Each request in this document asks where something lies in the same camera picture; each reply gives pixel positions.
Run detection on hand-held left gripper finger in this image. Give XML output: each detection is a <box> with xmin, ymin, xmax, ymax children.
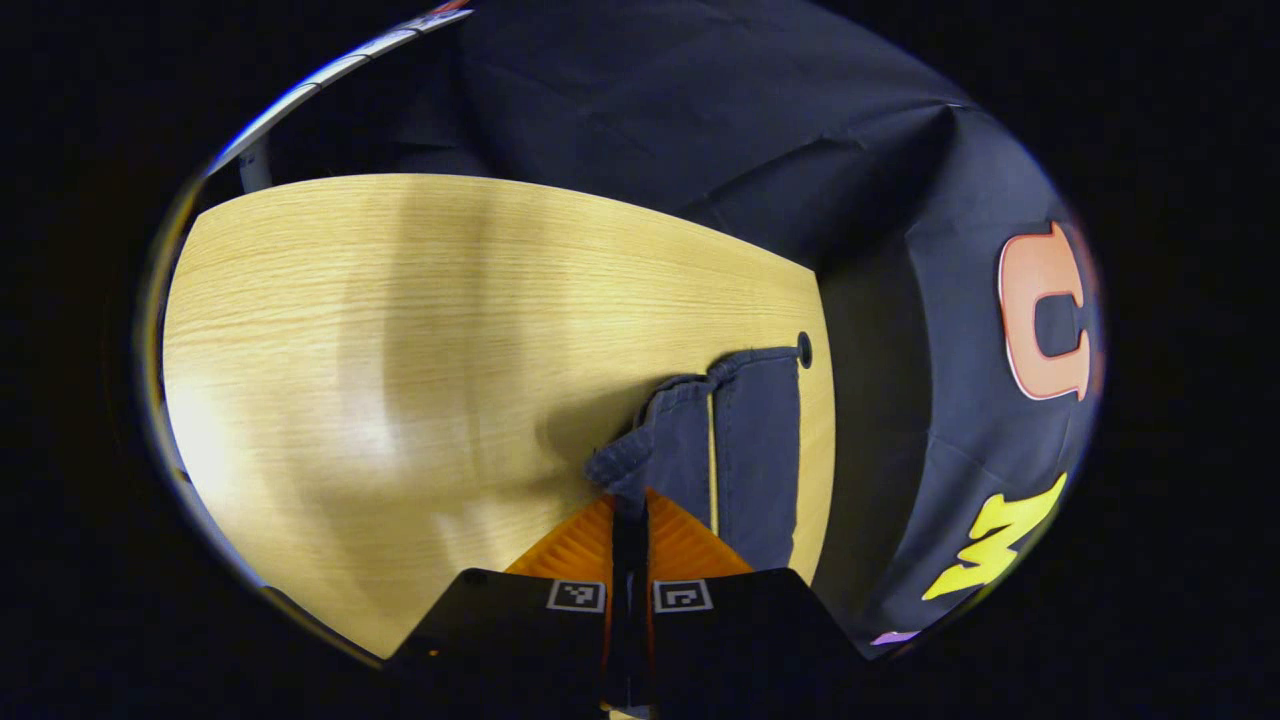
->
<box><xmin>385</xmin><ymin>492</ymin><xmax>633</xmax><ymax>713</ymax></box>
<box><xmin>632</xmin><ymin>488</ymin><xmax>869</xmax><ymax>713</ymax></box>

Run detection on dark blue jeans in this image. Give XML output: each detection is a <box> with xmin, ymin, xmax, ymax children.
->
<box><xmin>585</xmin><ymin>345</ymin><xmax>806</xmax><ymax>573</ymax></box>

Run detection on black backdrop cloth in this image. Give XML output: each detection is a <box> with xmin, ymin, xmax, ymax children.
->
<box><xmin>270</xmin><ymin>0</ymin><xmax>1106</xmax><ymax>656</ymax></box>

